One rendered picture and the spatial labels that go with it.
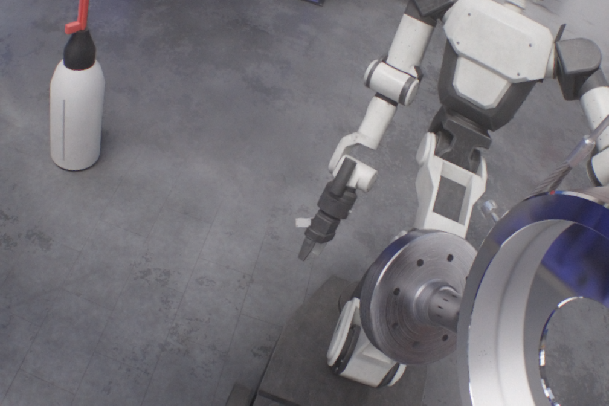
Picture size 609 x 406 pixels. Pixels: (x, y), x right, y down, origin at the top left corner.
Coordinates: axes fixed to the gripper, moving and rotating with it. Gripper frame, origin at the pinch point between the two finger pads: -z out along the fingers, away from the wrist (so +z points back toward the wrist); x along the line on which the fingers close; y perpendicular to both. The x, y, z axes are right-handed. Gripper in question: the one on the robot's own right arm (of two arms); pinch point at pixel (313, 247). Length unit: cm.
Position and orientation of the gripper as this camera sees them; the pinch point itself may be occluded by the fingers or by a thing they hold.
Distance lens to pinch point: 156.0
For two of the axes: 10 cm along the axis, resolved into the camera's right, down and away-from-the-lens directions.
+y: 8.1, 4.7, -3.3
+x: -3.9, 0.3, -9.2
